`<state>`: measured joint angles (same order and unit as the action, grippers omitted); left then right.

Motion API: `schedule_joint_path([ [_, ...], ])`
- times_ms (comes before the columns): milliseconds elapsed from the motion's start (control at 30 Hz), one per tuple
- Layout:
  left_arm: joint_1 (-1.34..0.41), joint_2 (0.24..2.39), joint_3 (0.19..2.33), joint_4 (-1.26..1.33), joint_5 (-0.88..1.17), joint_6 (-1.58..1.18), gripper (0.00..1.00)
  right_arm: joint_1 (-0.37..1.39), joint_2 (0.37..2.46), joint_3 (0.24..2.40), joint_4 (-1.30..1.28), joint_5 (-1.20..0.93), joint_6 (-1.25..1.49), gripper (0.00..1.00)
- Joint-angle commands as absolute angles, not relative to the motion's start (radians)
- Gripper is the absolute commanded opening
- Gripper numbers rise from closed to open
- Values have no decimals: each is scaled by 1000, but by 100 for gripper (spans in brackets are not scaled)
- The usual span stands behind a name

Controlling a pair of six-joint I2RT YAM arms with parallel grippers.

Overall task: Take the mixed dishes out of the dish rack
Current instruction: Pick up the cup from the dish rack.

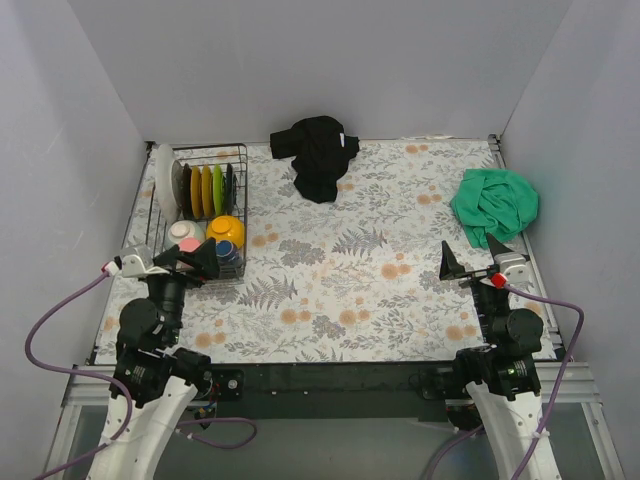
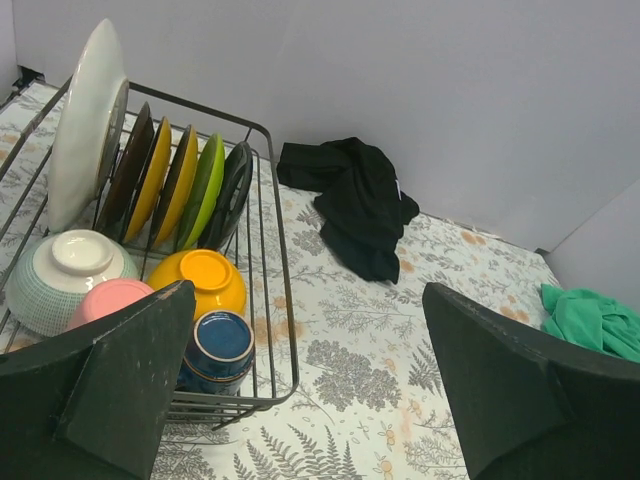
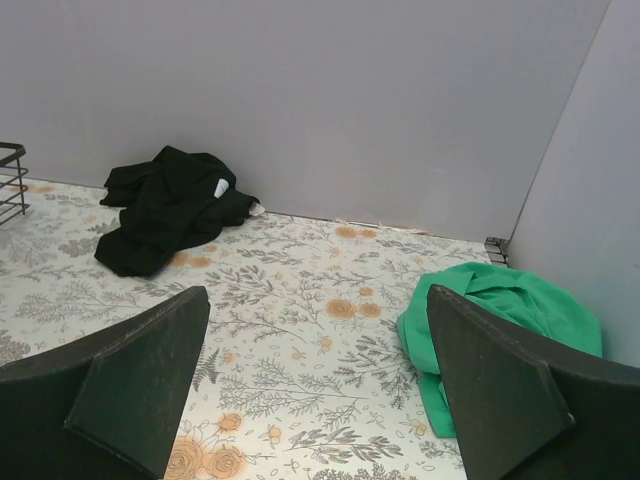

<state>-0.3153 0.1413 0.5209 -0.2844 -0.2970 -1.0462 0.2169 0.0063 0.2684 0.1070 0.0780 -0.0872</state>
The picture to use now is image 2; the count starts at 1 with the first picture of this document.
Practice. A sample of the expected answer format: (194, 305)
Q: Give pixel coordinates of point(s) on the large white plate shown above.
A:
(89, 129)

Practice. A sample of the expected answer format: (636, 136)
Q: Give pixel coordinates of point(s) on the dark blue mug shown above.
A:
(218, 356)

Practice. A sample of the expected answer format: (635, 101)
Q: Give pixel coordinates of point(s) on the dark brown plate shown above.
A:
(128, 171)

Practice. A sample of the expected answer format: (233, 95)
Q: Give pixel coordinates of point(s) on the black plate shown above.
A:
(238, 172)

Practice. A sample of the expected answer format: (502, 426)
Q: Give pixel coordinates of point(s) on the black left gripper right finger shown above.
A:
(527, 405)

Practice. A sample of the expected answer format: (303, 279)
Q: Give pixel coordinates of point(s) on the black wire dish rack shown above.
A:
(257, 248)

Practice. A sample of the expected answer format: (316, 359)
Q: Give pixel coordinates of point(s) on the pink cup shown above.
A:
(106, 298)

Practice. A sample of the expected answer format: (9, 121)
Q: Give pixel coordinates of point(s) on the yellow bowl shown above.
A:
(218, 283)

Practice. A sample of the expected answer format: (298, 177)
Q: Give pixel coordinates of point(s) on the orange yellow plate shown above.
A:
(176, 189)

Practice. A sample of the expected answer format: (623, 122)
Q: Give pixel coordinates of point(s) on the white green patterned bowl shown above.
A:
(52, 277)

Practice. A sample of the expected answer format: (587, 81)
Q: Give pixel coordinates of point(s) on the green cloth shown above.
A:
(590, 320)

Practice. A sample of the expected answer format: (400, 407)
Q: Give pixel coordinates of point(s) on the floral table mat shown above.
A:
(370, 403)

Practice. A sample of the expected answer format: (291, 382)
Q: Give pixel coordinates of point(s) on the black cloth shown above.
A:
(360, 199)

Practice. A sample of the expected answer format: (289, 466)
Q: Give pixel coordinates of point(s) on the lime green plate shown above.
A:
(204, 193)

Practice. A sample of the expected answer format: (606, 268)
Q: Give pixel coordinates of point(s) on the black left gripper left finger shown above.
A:
(92, 403)

